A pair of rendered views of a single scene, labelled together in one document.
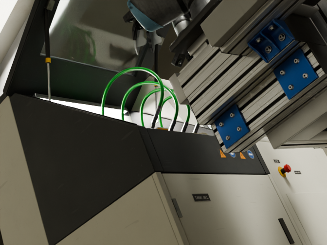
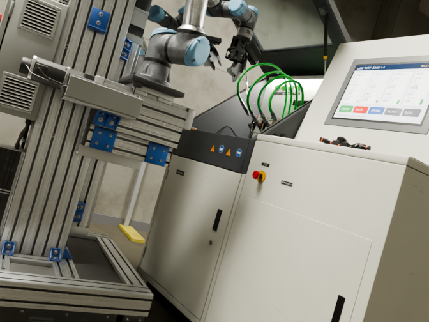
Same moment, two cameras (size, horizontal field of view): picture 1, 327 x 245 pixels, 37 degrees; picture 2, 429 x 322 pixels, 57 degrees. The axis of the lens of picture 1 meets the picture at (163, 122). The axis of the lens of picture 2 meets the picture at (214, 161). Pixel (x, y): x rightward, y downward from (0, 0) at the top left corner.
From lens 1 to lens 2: 316 cm
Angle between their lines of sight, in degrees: 107
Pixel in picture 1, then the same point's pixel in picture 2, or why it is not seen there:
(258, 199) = (214, 188)
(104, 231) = not seen: hidden behind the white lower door
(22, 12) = not seen: outside the picture
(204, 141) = (207, 137)
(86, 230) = not seen: hidden behind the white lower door
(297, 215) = (239, 217)
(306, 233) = (235, 234)
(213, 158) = (204, 151)
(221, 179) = (198, 166)
